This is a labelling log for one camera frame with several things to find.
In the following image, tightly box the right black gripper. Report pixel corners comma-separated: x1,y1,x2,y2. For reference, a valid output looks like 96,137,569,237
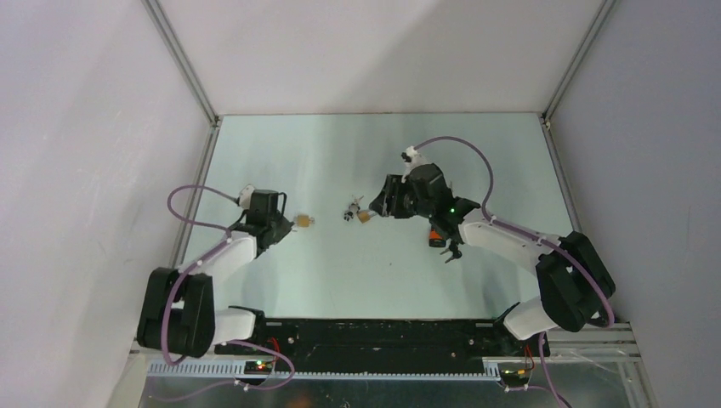
368,175,434,220

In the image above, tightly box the small brass padlock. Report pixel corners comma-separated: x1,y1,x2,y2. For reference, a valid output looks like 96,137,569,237
356,209,378,224
292,213,315,229

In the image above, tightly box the orange black padlock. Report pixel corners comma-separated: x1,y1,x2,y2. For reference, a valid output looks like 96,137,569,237
428,227,446,248

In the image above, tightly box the black keys bunch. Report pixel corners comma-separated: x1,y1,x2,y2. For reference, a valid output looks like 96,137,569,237
440,239,463,264

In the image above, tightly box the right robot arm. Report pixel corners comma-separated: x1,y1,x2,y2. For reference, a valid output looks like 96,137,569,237
369,164,616,355

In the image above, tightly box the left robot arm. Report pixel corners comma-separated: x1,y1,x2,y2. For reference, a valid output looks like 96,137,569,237
135,185,294,366

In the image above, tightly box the left circuit board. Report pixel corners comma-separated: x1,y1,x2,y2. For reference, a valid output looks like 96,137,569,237
243,360,275,376

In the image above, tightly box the circuit board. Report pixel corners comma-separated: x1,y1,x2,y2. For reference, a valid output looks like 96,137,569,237
500,369,532,379
243,360,275,376

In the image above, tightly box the right circuit board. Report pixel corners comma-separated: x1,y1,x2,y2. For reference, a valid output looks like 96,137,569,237
500,369,532,379

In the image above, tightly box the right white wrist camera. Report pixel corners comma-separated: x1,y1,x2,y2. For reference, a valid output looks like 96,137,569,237
401,146,430,183

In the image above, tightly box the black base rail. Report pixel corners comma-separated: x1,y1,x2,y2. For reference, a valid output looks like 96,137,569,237
249,318,550,375

